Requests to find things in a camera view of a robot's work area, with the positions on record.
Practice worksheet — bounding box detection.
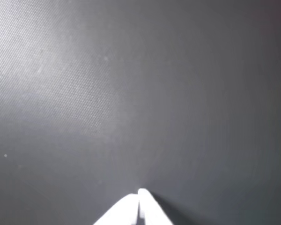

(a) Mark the dark grey table mat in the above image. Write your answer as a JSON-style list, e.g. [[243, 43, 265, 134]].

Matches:
[[0, 0, 281, 225]]

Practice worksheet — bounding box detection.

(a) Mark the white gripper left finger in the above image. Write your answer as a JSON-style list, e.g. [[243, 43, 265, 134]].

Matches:
[[93, 193, 140, 225]]

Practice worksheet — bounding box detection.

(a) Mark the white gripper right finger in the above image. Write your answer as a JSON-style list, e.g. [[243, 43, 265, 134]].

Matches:
[[137, 188, 174, 225]]

